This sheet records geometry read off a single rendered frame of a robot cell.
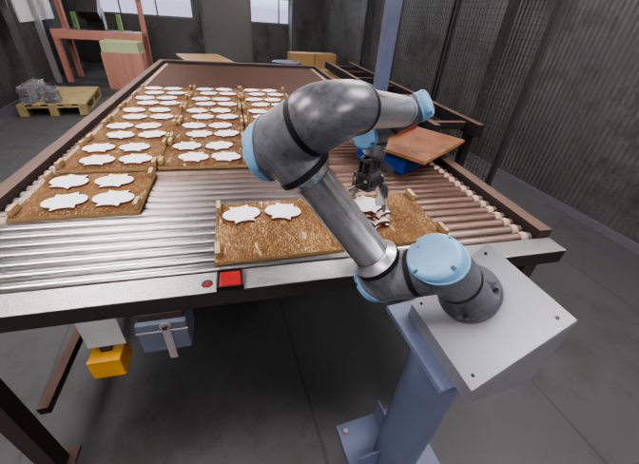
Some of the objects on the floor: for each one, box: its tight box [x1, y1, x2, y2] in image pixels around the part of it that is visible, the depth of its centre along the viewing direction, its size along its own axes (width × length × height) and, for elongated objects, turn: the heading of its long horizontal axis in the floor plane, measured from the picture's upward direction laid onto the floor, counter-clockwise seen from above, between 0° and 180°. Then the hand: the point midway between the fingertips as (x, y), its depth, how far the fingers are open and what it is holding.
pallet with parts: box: [15, 79, 102, 117], centre depth 521 cm, size 134×93×39 cm
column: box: [336, 300, 458, 464], centre depth 113 cm, size 38×38×87 cm
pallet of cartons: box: [287, 51, 340, 79], centre depth 773 cm, size 91×127×75 cm
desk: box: [176, 53, 233, 62], centre depth 563 cm, size 75×146×78 cm, turn 25°
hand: (368, 203), depth 116 cm, fingers open, 14 cm apart
